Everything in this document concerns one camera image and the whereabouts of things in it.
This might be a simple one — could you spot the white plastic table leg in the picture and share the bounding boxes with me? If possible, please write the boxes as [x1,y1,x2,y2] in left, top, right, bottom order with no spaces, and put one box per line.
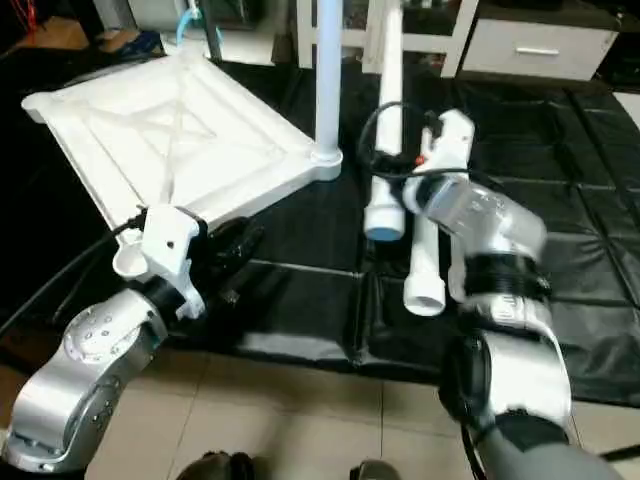
[402,210,447,318]
[362,0,407,244]
[314,0,344,167]

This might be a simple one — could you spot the white plastic table top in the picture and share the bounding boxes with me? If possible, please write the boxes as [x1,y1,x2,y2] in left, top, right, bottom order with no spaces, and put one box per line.
[20,52,344,283]

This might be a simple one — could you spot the white drawer cabinet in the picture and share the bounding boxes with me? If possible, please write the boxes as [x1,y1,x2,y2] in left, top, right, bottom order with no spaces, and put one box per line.
[294,0,481,79]
[460,18,619,83]

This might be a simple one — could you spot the black work mat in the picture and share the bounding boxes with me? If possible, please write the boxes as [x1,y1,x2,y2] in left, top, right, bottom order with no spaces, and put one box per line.
[0,45,640,406]

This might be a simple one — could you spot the black left robot foot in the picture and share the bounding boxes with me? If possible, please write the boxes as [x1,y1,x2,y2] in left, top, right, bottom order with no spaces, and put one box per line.
[176,452,257,480]

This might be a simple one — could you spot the black robot foot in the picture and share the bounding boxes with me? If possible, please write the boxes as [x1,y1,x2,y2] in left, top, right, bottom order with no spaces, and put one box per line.
[176,452,257,480]
[348,460,403,480]

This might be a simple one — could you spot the light blue hanger hook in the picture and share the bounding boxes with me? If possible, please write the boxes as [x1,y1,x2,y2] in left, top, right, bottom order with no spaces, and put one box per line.
[174,0,225,59]

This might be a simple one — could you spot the small blue box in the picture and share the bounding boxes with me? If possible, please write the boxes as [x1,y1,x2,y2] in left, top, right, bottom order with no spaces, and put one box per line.
[112,30,167,57]

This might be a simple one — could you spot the black right robot foot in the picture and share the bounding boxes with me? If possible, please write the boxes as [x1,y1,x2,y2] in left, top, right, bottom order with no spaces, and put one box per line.
[348,460,403,480]

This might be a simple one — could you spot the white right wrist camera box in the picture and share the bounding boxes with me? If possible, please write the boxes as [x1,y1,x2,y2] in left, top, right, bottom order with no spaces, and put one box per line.
[420,110,477,183]

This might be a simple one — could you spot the red cable bundle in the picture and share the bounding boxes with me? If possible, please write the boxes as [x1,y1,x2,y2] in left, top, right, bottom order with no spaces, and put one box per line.
[10,0,43,29]

